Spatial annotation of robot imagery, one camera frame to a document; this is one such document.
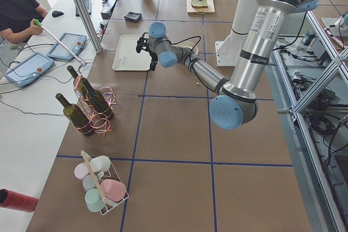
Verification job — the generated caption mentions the bread slice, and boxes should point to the bread slice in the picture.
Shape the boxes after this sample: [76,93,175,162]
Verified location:
[191,0,208,9]

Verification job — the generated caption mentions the cream bear tray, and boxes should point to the cream bear tray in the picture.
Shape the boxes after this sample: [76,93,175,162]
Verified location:
[112,34,151,71]

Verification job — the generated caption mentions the wooden cutting board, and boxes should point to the wooden cutting board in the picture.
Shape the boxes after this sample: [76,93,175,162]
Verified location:
[187,0,215,14]

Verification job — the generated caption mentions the white round plate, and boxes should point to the white round plate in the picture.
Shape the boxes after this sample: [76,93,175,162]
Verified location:
[175,41,198,55]

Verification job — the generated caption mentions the grey folded cloth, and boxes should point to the grey folded cloth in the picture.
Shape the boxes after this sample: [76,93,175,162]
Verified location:
[124,11,142,23]

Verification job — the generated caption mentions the dark green wine bottle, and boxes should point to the dark green wine bottle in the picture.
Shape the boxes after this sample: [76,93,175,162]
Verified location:
[81,77,114,120]

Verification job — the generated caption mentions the blue teach pendant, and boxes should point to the blue teach pendant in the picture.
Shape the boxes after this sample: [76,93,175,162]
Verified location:
[47,33,87,61]
[4,52,54,87]

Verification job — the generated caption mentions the black keyboard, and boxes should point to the black keyboard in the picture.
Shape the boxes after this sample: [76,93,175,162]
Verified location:
[83,0,92,15]

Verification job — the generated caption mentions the black computer mouse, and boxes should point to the black computer mouse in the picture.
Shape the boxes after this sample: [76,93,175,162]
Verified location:
[52,10,64,18]

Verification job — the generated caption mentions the white cup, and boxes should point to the white cup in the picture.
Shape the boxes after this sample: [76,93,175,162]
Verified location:
[90,155,111,172]

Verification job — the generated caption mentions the pink cup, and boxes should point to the pink cup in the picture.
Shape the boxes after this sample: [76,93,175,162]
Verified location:
[101,179,126,202]

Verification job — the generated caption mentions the person in black shirt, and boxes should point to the person in black shirt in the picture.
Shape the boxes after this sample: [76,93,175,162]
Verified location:
[1,0,48,44]

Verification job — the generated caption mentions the mint green cup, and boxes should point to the mint green cup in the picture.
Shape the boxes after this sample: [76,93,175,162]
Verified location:
[84,188,105,212]

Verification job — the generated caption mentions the red cylinder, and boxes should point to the red cylinder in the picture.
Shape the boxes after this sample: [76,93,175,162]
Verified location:
[1,189,39,212]

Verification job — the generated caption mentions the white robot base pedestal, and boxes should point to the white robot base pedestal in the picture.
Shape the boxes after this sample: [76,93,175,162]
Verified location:
[215,0,258,67]

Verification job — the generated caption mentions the copper wire bottle rack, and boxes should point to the copper wire bottle rack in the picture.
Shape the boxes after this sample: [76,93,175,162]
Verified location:
[75,87,117,136]

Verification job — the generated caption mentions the long stick green handle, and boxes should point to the long stick green handle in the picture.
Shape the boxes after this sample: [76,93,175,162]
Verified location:
[34,19,86,67]

